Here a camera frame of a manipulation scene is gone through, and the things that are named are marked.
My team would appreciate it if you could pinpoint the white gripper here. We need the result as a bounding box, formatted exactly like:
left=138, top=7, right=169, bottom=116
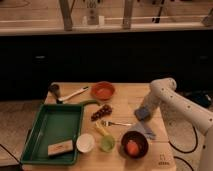
left=142, top=93, right=160, bottom=112

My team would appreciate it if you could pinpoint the blue sponge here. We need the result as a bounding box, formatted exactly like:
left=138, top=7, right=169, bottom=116
left=134, top=107, right=150, bottom=121

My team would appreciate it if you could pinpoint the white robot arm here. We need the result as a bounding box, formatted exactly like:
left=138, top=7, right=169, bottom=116
left=141, top=78, right=213, bottom=171

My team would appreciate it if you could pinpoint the dark bowl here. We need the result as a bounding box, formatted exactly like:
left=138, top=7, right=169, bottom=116
left=121, top=131, right=149, bottom=158

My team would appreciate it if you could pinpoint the red bowl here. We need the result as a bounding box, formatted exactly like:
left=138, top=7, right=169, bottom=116
left=91, top=81, right=115, bottom=101

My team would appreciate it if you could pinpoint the blue cloth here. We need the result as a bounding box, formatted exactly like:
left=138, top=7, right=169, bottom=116
left=130, top=121, right=156, bottom=140

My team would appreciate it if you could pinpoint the bunch of dark grapes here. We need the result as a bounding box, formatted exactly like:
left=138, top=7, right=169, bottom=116
left=91, top=104, right=112, bottom=121

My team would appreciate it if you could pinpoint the orange fruit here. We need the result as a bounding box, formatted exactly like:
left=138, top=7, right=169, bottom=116
left=126, top=140, right=139, bottom=156

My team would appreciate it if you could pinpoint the metal fork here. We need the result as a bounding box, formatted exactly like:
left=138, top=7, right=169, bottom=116
left=101, top=120, right=132, bottom=126

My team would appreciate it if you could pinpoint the yellow banana toy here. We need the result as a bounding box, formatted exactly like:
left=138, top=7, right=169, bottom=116
left=95, top=121, right=109, bottom=136

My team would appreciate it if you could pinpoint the green cup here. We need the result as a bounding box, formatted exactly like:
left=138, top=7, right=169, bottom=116
left=100, top=135, right=115, bottom=152

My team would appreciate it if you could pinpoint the white cup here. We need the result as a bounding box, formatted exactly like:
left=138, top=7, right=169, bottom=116
left=76, top=133, right=95, bottom=153

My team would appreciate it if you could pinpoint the black round brush head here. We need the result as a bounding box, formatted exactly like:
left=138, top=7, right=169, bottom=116
left=48, top=84, right=60, bottom=98

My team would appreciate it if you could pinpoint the green plastic tray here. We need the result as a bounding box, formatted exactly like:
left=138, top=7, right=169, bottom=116
left=20, top=104, right=84, bottom=165

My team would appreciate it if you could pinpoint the wooden block in tray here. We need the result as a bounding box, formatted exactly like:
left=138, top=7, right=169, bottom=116
left=48, top=140, right=73, bottom=156

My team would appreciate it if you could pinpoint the green curved handle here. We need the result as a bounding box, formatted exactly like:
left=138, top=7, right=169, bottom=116
left=78, top=100, right=100, bottom=106

